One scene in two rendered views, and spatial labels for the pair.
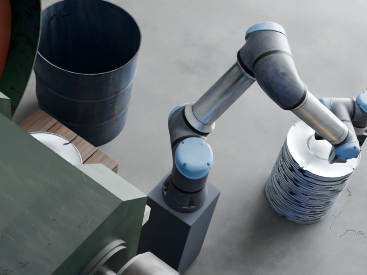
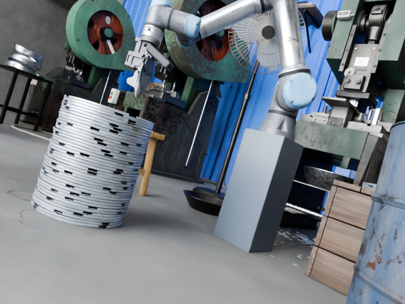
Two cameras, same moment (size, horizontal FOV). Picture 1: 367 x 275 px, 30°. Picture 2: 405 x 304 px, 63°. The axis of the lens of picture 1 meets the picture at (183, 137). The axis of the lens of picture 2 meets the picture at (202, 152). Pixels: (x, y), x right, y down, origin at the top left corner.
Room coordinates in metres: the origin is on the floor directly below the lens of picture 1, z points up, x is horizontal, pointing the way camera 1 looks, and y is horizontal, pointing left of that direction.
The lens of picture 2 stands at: (2.64, 0.09, 0.30)
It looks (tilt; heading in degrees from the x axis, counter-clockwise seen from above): 0 degrees down; 197
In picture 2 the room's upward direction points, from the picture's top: 17 degrees clockwise
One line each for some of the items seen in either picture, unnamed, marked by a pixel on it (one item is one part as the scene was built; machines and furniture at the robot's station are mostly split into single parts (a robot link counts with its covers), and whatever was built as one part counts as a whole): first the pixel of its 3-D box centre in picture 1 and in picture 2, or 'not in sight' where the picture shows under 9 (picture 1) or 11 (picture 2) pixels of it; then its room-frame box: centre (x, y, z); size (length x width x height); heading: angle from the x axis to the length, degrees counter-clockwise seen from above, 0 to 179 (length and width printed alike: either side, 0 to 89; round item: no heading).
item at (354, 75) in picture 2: not in sight; (362, 69); (0.59, 0.25, 1.04); 0.17 x 0.15 x 0.30; 155
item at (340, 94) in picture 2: not in sight; (355, 100); (0.55, 0.27, 0.86); 0.20 x 0.16 x 0.05; 65
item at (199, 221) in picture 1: (175, 227); (258, 190); (1.27, -0.05, 0.23); 0.18 x 0.18 x 0.45; 65
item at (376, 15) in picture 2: not in sight; (375, 34); (0.56, 0.26, 1.27); 0.21 x 0.12 x 0.34; 155
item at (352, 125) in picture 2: not in sight; (346, 131); (0.56, 0.26, 0.68); 0.45 x 0.30 x 0.06; 65
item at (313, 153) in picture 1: (323, 146); (110, 111); (1.70, -0.53, 0.34); 0.29 x 0.29 x 0.01
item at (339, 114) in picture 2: not in sight; (338, 115); (0.71, 0.19, 0.72); 0.25 x 0.14 x 0.14; 155
